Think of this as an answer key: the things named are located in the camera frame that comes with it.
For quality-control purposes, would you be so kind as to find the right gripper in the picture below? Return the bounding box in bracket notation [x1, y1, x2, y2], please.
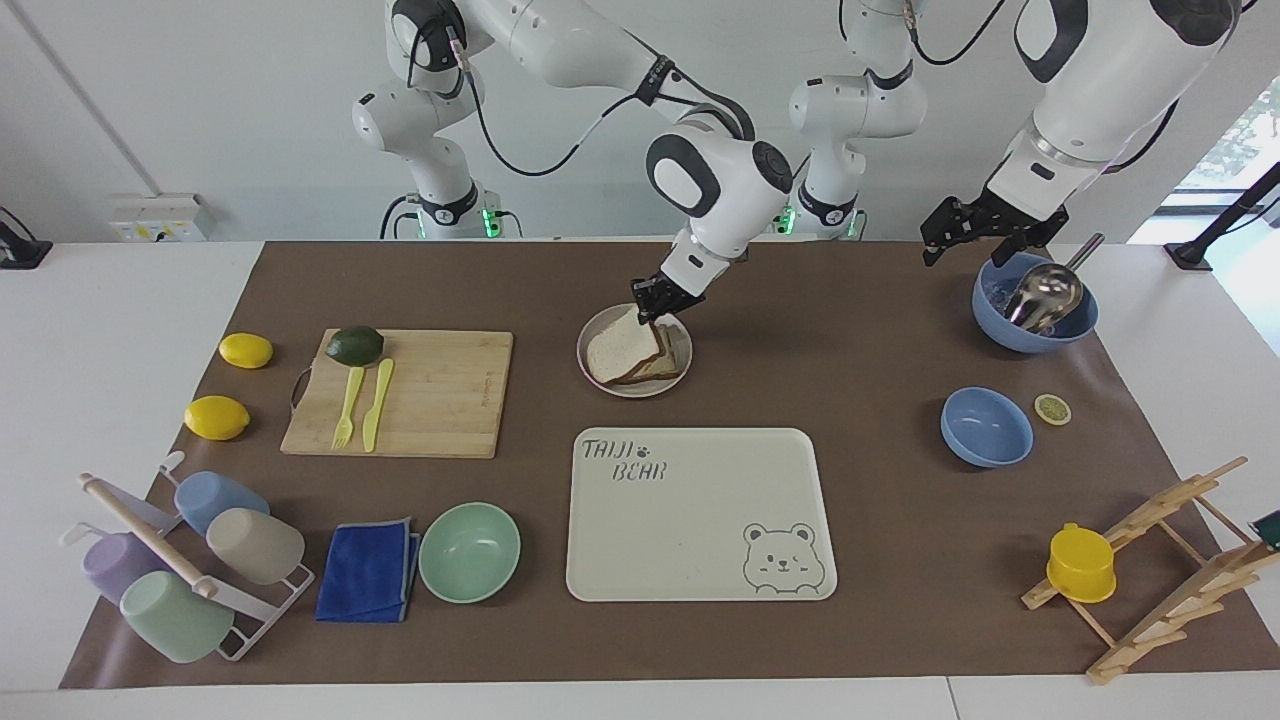
[631, 271, 707, 327]

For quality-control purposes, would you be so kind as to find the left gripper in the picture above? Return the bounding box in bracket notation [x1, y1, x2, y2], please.
[921, 187, 1070, 270]

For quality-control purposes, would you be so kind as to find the white bread slice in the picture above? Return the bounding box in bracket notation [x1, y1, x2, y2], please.
[630, 320, 690, 387]
[585, 305, 664, 387]

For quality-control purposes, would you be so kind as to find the round beige plate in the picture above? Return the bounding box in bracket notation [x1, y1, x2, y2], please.
[577, 303, 695, 399]

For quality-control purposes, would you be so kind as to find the metal ladle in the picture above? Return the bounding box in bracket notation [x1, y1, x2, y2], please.
[1003, 233, 1107, 335]

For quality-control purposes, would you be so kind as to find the large blue bowl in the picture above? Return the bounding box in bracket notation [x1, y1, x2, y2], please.
[972, 251, 1100, 355]

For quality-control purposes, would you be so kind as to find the small blue bowl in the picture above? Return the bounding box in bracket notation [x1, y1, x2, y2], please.
[940, 387, 1036, 470]

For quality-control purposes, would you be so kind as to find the cream tray with bear print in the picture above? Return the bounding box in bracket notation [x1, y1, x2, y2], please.
[566, 428, 839, 603]

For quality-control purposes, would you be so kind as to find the bamboo cutting board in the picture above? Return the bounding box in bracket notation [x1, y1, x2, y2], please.
[280, 329, 515, 460]

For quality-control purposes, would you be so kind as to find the black stand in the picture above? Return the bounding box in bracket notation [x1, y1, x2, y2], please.
[0, 206, 54, 271]
[1164, 160, 1280, 273]

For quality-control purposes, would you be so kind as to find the window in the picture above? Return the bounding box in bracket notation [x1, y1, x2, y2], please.
[1158, 78, 1280, 253]

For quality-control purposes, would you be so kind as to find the yellow-green plastic knife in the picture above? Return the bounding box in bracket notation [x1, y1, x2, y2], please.
[362, 358, 396, 454]

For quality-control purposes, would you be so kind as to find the dark green avocado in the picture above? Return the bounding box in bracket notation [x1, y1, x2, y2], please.
[326, 326, 386, 368]

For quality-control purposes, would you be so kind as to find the green bowl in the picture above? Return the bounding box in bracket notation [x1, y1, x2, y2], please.
[418, 502, 523, 606]

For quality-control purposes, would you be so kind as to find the yellow-green plastic fork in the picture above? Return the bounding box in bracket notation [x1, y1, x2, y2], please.
[331, 366, 367, 451]

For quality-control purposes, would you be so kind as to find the yellow plastic cup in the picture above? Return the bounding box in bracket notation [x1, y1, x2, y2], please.
[1046, 522, 1118, 605]

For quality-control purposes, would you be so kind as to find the blue folded cloth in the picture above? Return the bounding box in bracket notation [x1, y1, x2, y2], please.
[316, 517, 424, 625]

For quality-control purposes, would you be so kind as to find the yellow lemon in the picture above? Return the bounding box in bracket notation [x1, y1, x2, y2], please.
[184, 396, 252, 442]
[219, 332, 275, 370]

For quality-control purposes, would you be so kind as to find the wooden drying rack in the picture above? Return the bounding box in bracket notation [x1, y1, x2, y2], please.
[1021, 457, 1280, 687]

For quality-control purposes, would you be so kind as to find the beige plastic cup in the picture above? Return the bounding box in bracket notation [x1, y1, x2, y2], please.
[206, 508, 307, 587]

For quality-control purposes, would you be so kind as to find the blue plastic cup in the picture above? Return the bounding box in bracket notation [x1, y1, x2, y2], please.
[174, 471, 271, 537]

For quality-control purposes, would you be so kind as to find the white cup rack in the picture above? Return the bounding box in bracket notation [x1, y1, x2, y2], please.
[60, 450, 317, 664]

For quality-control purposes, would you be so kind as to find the green plastic cup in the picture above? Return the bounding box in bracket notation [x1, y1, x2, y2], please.
[120, 570, 237, 665]

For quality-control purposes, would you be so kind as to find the purple plastic cup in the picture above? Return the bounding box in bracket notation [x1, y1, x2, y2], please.
[82, 532, 171, 607]

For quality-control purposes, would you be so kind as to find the black cable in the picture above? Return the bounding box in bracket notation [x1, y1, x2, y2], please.
[838, 0, 1010, 69]
[405, 24, 757, 180]
[379, 194, 422, 241]

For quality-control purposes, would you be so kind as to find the white wall socket box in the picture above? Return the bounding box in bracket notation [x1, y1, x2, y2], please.
[108, 193, 217, 244]

